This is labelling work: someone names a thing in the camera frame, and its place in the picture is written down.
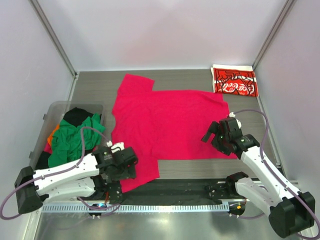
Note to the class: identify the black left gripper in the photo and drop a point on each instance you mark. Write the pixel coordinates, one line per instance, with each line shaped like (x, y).
(129, 172)

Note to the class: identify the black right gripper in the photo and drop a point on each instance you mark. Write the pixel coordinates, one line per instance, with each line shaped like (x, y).
(213, 128)

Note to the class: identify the pink t shirt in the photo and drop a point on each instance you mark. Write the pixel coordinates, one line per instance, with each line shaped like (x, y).
(163, 125)

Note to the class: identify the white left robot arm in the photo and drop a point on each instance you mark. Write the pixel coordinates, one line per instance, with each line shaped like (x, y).
(86, 178)

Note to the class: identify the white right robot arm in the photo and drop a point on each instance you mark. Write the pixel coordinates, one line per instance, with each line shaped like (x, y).
(289, 211)

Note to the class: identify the folded red coca-cola t shirt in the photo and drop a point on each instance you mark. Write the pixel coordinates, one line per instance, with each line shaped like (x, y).
(234, 80)

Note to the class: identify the green t shirt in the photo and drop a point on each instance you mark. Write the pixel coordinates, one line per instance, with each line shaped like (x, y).
(67, 144)

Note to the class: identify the orange t shirt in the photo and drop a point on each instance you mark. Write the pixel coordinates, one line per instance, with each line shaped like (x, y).
(50, 137)

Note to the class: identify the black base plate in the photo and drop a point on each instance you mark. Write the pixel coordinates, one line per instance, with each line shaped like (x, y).
(180, 192)

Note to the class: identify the slotted cable duct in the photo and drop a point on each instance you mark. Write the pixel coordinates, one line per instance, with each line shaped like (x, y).
(69, 207)

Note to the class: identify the right corner aluminium post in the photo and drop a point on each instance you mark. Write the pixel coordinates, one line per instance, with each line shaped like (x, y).
(281, 17)

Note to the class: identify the corner aluminium post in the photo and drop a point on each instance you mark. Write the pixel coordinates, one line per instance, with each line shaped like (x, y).
(52, 35)
(281, 17)

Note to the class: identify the left corner aluminium post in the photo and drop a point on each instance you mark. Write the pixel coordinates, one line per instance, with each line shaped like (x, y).
(52, 35)

